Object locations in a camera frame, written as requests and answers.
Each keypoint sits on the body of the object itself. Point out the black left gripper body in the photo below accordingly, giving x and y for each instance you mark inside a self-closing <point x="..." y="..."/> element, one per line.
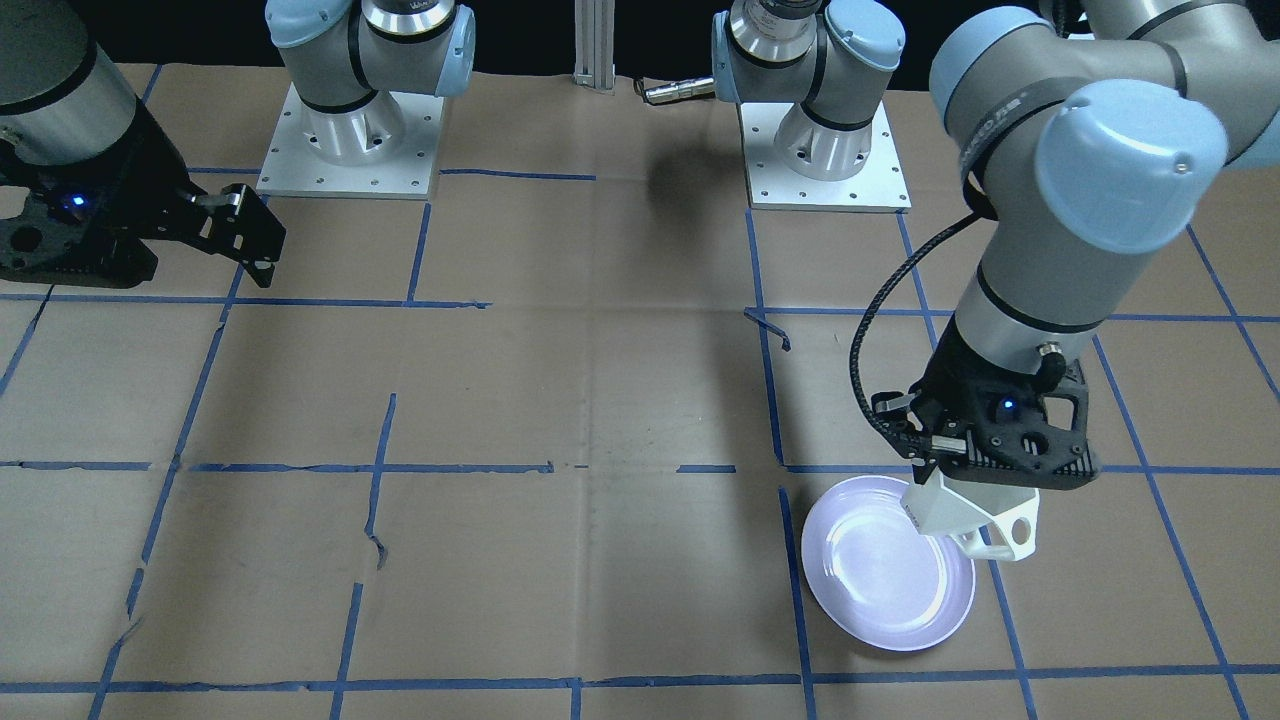
<point x="950" y="385"/>

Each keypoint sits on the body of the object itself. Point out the lavender round plate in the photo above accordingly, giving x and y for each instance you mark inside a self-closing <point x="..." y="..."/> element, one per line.
<point x="876" y="576"/>

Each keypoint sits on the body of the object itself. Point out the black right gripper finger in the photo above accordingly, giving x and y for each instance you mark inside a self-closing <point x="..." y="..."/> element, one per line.
<point x="261" y="272"/>

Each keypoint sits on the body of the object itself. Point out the aluminium frame post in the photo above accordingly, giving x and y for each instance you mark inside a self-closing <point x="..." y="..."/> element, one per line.
<point x="593" y="67"/>

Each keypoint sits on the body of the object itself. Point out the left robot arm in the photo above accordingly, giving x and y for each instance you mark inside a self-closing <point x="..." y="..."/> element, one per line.
<point x="1089" y="154"/>

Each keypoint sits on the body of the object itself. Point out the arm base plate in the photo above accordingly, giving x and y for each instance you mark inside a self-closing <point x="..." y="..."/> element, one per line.
<point x="388" y="149"/>
<point x="795" y="165"/>

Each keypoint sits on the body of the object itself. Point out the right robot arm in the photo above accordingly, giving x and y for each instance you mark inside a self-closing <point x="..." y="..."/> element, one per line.
<point x="64" y="100"/>

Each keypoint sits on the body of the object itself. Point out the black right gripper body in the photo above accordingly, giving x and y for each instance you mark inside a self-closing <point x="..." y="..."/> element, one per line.
<point x="148" y="168"/>

